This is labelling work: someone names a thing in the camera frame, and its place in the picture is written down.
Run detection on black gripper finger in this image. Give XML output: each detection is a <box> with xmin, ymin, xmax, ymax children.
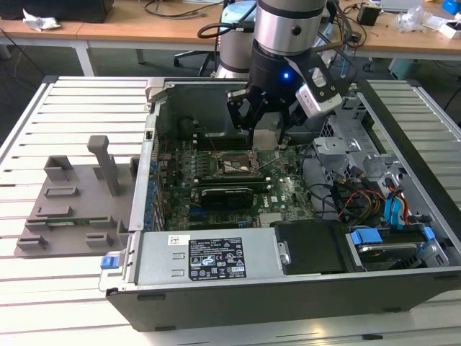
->
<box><xmin>278</xmin><ymin>103</ymin><xmax>307</xmax><ymax>149</ymax></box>
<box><xmin>225</xmin><ymin>87</ymin><xmax>268</xmax><ymax>146</ymax></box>

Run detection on metal socket cover frame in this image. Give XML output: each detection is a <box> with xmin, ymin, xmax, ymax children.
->
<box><xmin>253</xmin><ymin>149</ymin><xmax>281</xmax><ymax>169</ymax></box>

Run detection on black CPU socket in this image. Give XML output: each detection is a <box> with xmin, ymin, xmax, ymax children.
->
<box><xmin>215</xmin><ymin>150</ymin><xmax>261</xmax><ymax>177</ymax></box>

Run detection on silver metal drive cage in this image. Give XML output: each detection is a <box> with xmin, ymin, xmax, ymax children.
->
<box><xmin>311</xmin><ymin>93</ymin><xmax>408</xmax><ymax>188</ymax></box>

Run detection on green motherboard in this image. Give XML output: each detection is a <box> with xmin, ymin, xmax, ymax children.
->
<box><xmin>154</xmin><ymin>136</ymin><xmax>318</xmax><ymax>231</ymax></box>

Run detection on black office chair base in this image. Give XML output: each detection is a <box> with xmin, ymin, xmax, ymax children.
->
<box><xmin>174</xmin><ymin>50</ymin><xmax>221</xmax><ymax>77</ymax></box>

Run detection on black graphics card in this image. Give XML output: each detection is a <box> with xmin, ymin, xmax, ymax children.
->
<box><xmin>200</xmin><ymin>185</ymin><xmax>255</xmax><ymax>210</ymax></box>

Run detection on silver chipset heatsink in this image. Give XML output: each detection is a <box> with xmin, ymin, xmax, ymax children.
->
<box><xmin>259</xmin><ymin>212</ymin><xmax>286</xmax><ymax>228</ymax></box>

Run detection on small black box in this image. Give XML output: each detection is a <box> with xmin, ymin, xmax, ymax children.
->
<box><xmin>356</xmin><ymin>4</ymin><xmax>382</xmax><ymax>27</ymax></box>

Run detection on teal bin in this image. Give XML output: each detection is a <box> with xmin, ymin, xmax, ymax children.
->
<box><xmin>388</xmin><ymin>57</ymin><xmax>421</xmax><ymax>81</ymax></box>

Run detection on black plastic shroud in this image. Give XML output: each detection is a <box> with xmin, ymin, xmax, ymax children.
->
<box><xmin>269</xmin><ymin>219</ymin><xmax>352</xmax><ymax>275</ymax></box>

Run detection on wooden desk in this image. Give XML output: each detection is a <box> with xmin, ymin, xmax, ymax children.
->
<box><xmin>0</xmin><ymin>0</ymin><xmax>226</xmax><ymax>77</ymax></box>
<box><xmin>338</xmin><ymin>0</ymin><xmax>461</xmax><ymax>61</ymax></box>

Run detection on hard disk in blue carrier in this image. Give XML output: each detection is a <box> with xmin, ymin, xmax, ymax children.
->
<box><xmin>347</xmin><ymin>226</ymin><xmax>435</xmax><ymax>271</ymax></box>

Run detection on flat grey device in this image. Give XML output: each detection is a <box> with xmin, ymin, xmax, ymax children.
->
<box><xmin>380</xmin><ymin>0</ymin><xmax>423</xmax><ymax>12</ymax></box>

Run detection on clear plastic bags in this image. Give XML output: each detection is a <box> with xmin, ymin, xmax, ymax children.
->
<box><xmin>395</xmin><ymin>6</ymin><xmax>439</xmax><ymax>34</ymax></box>

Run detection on silver power supply with label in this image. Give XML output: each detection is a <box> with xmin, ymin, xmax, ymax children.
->
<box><xmin>135</xmin><ymin>230</ymin><xmax>285</xmax><ymax>288</ymax></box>

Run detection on white box with black inlay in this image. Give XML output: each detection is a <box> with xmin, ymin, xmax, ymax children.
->
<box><xmin>437</xmin><ymin>19</ymin><xmax>461</xmax><ymax>40</ymax></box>

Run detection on grey parts rack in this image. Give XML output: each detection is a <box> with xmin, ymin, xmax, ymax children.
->
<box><xmin>12</xmin><ymin>135</ymin><xmax>141</xmax><ymax>259</ymax></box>

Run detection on black open PC case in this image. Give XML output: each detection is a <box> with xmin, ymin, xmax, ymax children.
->
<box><xmin>97</xmin><ymin>77</ymin><xmax>461</xmax><ymax>332</ymax></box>

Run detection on blue case latch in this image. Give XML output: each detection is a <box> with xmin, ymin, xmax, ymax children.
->
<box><xmin>100</xmin><ymin>254</ymin><xmax>120</xmax><ymax>270</ymax></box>

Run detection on green RAM stick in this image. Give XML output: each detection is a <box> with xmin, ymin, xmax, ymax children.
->
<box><xmin>46</xmin><ymin>219</ymin><xmax>93</xmax><ymax>228</ymax></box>

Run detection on large black box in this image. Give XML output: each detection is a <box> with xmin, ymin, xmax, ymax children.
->
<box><xmin>0</xmin><ymin>0</ymin><xmax>115</xmax><ymax>23</ymax></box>

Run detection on crumpled white paper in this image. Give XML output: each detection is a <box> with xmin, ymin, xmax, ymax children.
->
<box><xmin>22</xmin><ymin>7</ymin><xmax>63</xmax><ymax>32</ymax></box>

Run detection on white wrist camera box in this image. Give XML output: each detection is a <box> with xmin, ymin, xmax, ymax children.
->
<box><xmin>295</xmin><ymin>66</ymin><xmax>343</xmax><ymax>118</ymax></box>

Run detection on black wire bundle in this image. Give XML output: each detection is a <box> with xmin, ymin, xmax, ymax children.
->
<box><xmin>298</xmin><ymin>142</ymin><xmax>367</xmax><ymax>221</ymax></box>

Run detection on red and yellow wire bundle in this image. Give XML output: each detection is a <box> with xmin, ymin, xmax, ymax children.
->
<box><xmin>341</xmin><ymin>189</ymin><xmax>385</xmax><ymax>220</ymax></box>

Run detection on pale blue flat wire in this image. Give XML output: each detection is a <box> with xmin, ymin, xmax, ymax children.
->
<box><xmin>383</xmin><ymin>196</ymin><xmax>405</xmax><ymax>231</ymax></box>

